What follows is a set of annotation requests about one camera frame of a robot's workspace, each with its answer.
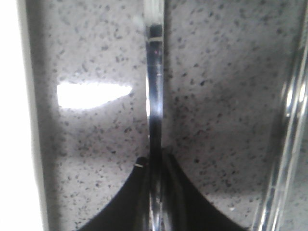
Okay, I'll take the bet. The beige rabbit serving tray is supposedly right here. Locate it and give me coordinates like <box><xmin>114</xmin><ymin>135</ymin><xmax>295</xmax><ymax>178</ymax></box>
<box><xmin>0</xmin><ymin>0</ymin><xmax>49</xmax><ymax>231</ymax></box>

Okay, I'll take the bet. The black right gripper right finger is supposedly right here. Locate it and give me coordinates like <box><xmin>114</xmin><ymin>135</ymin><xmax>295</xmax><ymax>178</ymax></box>
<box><xmin>162</xmin><ymin>149</ymin><xmax>244</xmax><ymax>231</ymax></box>

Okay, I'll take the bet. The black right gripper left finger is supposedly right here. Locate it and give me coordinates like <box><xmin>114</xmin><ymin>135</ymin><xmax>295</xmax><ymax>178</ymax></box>
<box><xmin>80</xmin><ymin>157</ymin><xmax>149</xmax><ymax>231</ymax></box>

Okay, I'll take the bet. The silver fork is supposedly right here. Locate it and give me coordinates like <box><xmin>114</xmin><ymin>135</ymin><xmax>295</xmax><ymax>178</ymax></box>
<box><xmin>143</xmin><ymin>0</ymin><xmax>165</xmax><ymax>231</ymax></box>

